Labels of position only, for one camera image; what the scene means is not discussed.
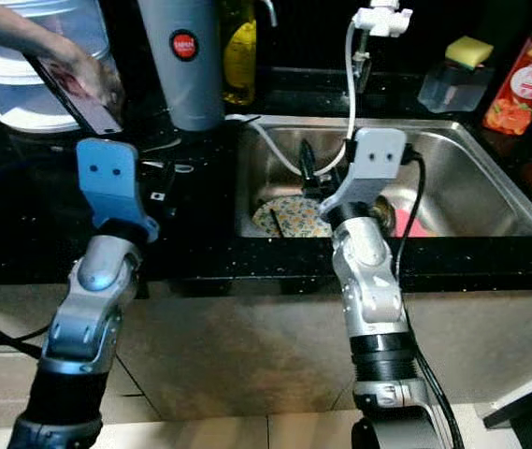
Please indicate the floral plate with blue rim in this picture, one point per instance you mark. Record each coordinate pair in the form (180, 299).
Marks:
(294, 217)

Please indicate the stainless steel bowl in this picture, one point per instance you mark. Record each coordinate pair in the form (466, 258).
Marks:
(385, 215)

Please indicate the pink plastic plate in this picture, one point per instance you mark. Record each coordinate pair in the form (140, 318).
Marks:
(413, 224)

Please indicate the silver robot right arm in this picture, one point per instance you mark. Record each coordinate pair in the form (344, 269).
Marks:
(368, 281)

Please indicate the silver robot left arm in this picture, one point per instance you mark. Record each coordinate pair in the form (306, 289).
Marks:
(93, 309)

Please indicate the person bare forearm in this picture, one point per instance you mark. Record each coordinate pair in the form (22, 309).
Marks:
(13, 23)

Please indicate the stainless steel kitchen sink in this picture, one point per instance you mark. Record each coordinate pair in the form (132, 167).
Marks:
(490, 187)

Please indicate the beige kitchen cabinet front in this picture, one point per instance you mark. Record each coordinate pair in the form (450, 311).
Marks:
(237, 355)

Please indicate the person bare hand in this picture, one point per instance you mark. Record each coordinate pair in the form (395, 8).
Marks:
(107, 79)

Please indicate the black chopstick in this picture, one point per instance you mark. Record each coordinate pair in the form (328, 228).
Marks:
(273, 222)

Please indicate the grey bottle with red label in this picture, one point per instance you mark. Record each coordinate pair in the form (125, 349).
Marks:
(181, 94)

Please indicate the chrome tap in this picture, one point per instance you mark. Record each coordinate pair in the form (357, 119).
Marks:
(360, 65)

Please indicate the yellow oil bottle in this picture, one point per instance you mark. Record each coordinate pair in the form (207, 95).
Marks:
(239, 56)

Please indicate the white tap filter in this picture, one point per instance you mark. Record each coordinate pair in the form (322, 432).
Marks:
(382, 19)

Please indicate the clear stacked plastic container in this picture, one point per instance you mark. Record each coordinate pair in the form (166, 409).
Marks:
(22, 103)

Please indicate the yellow sponge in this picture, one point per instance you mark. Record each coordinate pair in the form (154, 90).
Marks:
(469, 51)

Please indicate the red peach refill pouch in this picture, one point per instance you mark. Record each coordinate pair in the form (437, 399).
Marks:
(523, 89)

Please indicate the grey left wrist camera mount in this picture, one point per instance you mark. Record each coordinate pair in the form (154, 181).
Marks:
(111, 187)

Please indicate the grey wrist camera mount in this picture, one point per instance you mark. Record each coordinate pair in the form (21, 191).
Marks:
(111, 187)
(373, 164)

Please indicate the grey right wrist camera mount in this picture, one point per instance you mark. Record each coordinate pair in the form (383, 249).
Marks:
(373, 164)

